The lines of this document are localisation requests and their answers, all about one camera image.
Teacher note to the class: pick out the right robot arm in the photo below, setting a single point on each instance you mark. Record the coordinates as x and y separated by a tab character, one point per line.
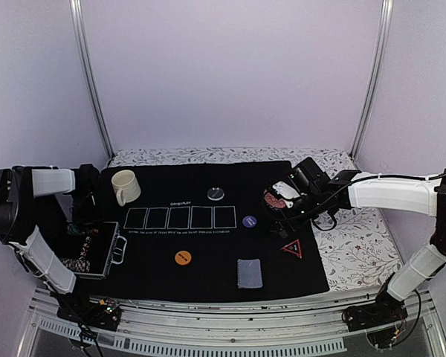
418	194

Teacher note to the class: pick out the lower poker chip row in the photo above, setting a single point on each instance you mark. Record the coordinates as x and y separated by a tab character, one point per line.
77	265

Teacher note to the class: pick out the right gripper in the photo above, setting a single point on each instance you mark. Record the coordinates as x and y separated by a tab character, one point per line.
276	219

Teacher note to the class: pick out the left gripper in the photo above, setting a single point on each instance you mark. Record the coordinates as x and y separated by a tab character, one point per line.
76	219

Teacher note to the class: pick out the poker chip row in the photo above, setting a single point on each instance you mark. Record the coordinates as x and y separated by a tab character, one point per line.
77	265
73	230

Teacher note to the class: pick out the black round dealer button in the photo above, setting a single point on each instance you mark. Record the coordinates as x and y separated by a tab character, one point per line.
215	194

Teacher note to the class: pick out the left aluminium frame post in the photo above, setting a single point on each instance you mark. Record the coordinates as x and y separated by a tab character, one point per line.
78	23

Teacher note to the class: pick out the purple small blind button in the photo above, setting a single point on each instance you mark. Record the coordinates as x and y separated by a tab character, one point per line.
249	221

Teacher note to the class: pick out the triangular all in button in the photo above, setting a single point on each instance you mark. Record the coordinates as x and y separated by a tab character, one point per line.
293	248

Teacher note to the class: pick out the cream ceramic mug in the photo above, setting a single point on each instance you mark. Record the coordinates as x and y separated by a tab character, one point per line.
126	187

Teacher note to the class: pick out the black poker felt mat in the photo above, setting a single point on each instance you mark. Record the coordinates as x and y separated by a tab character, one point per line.
173	213

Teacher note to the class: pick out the orange big blind button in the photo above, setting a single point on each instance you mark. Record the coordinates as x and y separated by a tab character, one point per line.
183	258

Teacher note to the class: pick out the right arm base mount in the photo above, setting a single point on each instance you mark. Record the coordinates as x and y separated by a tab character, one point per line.
383	310

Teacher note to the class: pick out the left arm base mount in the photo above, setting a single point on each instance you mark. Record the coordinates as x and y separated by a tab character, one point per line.
104	314

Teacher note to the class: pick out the right aluminium frame post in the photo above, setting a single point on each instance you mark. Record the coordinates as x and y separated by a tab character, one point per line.
368	102

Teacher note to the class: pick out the upper poker chip row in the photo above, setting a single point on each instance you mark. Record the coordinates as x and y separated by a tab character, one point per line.
73	230

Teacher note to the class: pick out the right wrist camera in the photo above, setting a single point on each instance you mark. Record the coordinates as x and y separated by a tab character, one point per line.
285	192

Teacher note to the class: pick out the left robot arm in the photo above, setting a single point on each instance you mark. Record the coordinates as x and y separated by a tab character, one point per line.
42	203

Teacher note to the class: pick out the aluminium frame post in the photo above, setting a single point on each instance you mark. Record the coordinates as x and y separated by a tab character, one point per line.
368	102
78	23

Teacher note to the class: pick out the blue playing card deck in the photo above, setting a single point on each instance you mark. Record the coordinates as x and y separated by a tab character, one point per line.
249	274

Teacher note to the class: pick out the aluminium poker chip case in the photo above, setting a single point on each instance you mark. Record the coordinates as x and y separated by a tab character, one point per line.
101	244

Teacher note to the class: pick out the red patterned bowl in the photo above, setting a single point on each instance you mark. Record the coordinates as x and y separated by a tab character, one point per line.
273	202

